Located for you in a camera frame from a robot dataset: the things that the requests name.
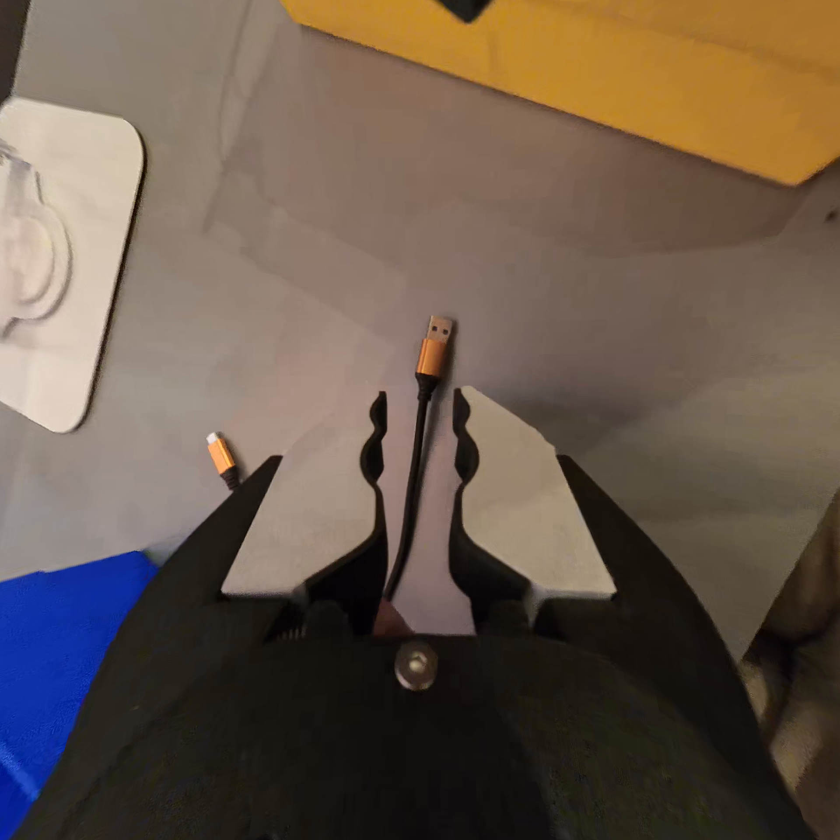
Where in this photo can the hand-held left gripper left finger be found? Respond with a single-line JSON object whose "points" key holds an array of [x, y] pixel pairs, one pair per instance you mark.
{"points": [[308, 512]]}

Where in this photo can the yellow bin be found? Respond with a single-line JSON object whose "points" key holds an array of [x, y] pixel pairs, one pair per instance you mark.
{"points": [[656, 72]]}

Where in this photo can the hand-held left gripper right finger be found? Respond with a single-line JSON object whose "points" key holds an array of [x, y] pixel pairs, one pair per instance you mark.
{"points": [[525, 518]]}

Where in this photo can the white stand with clear bracket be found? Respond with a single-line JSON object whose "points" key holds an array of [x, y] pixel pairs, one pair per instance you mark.
{"points": [[85, 197]]}

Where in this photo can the blue bin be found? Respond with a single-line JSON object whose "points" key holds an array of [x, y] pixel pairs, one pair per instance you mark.
{"points": [[59, 630]]}

